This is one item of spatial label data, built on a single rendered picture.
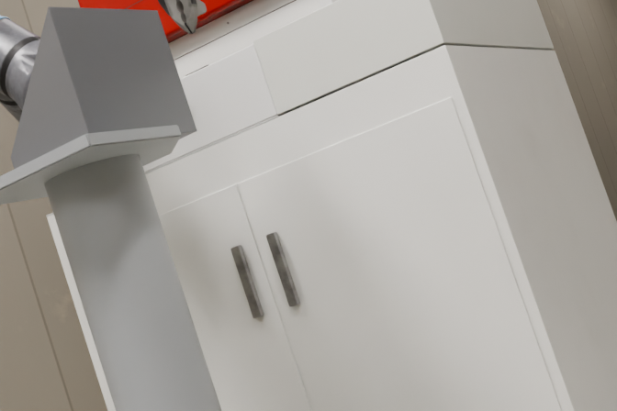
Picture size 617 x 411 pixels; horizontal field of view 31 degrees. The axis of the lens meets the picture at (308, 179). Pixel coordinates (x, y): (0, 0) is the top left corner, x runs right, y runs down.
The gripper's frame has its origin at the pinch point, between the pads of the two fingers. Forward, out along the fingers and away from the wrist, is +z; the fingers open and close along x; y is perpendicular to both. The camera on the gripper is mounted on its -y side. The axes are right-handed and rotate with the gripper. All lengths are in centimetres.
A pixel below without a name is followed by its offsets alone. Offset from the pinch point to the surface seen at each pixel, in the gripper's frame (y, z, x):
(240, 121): -3.9, 21.9, -7.0
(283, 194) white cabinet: -4.1, 37.6, -11.1
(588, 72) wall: 843, -44, 162
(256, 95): -3.8, 18.8, -12.2
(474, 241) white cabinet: -3, 57, -44
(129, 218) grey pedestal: -41, 36, -6
